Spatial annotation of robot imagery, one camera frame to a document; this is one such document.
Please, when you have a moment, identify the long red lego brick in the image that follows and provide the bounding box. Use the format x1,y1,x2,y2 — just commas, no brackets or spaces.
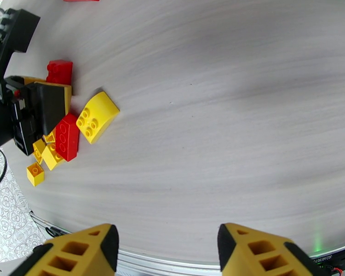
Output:
55,112,80,162

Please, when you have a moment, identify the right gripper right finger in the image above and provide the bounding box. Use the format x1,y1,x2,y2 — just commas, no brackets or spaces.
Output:
217,223,324,276

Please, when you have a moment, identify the square yellow lego brick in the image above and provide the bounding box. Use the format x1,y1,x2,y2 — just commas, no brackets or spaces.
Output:
43,129,57,144

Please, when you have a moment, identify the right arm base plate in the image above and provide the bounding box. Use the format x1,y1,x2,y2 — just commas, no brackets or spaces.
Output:
309,248,345,276

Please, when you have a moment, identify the yellow curved lego brick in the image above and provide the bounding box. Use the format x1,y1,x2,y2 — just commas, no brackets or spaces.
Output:
75,91,121,145

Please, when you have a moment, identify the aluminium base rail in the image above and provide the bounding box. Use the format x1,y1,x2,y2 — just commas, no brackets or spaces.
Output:
29,210,345,276

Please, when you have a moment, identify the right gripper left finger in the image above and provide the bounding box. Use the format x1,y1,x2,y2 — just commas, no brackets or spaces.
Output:
8,223,120,276

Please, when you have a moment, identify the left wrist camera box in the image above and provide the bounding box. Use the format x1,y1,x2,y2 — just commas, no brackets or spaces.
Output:
0,8,41,96

